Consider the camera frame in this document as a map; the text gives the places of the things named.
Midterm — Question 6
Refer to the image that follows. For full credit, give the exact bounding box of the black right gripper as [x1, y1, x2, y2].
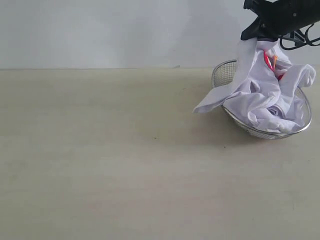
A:
[240, 0, 320, 41]

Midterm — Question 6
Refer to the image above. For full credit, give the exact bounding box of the white t-shirt red print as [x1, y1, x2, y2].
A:
[193, 38, 316, 133]

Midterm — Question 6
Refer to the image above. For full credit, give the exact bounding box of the metal wire mesh basket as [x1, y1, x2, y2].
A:
[211, 59, 312, 140]

